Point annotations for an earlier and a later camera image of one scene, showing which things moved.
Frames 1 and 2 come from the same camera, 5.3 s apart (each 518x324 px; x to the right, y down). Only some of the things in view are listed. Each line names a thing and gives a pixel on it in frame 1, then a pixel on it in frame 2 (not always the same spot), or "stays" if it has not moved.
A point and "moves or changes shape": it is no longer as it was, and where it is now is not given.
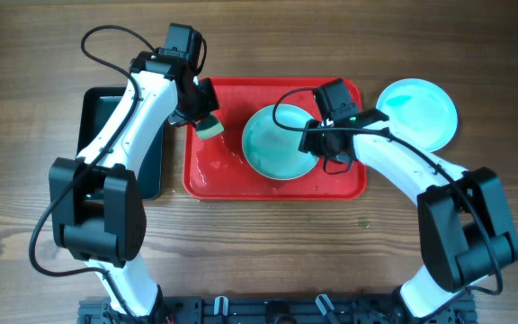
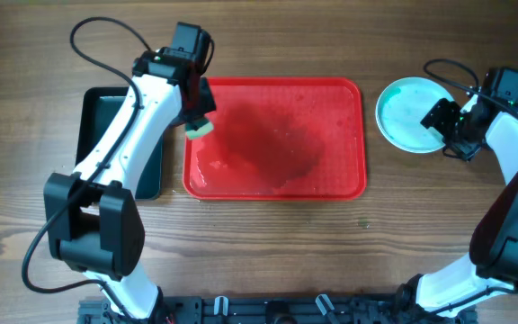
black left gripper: [208, 104] stays
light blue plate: [271, 142] to [400, 110]
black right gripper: [307, 145] to [442, 121]
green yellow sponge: [209, 127] moves or changes shape
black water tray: [97, 103] stays
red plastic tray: [218, 168] stays
